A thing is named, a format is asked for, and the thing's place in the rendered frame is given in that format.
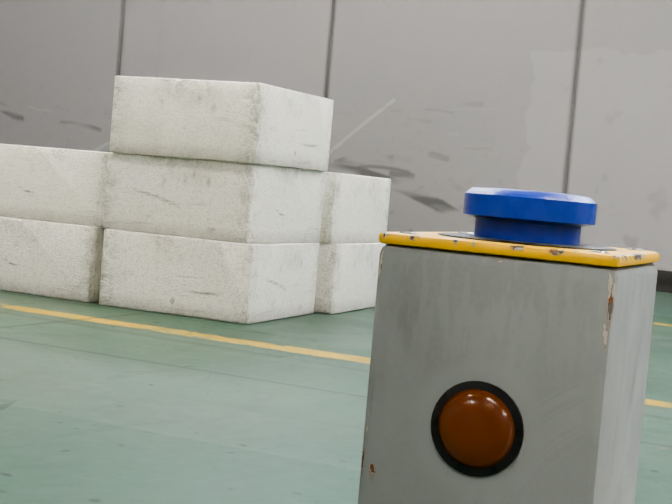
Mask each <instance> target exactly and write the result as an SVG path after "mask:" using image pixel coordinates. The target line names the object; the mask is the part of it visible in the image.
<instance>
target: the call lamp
mask: <svg viewBox="0 0 672 504"><path fill-rule="evenodd" d="M438 433H439V438H440V441H441V443H442V446H443V447H444V449H445V451H446V452H447V453H448V455H449V456H450V457H451V458H452V459H454V460H455V461H456V462H457V463H459V464H461V465H463V466H465V467H469V468H474V469H483V468H488V467H491V466H494V465H496V464H497V463H499V462H500V461H501V460H503V459H504V458H505V457H506V455H507V454H508V452H509V451H510V449H511V447H512V444H513V441H514V436H515V427H514V422H513V418H512V416H511V413H510V411H509V410H508V408H507V406H506V405H505V404H504V403H503V402H502V401H501V400H500V399H499V398H498V397H496V396H495V395H494V394H491V393H489V392H487V391H484V390H480V389H470V390H464V391H461V392H459V393H457V394H455V395H454V396H452V397H451V398H450V399H449V400H448V401H447V402H446V403H445V405H444V406H443V408H442V410H441V413H440V415H439V420H438Z"/></svg>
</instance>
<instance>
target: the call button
mask: <svg viewBox="0 0 672 504"><path fill-rule="evenodd" d="M596 211H597V203H596V202H595V201H594V200H593V199H592V198H591V197H585V196H578V195H571V194H563V193H552V192H541V191H529V190H517V189H504V188H480V187H472V188H471V189H469V190H468V191H466V192H465V195H464V206H463V213H464V214H467V215H470V216H473V217H475V229H474V236H479V237H486V238H494V239H503V240H513V241H524V242H535V243H547V244H561V245H580V237H581V227H584V226H591V225H595V221H596Z"/></svg>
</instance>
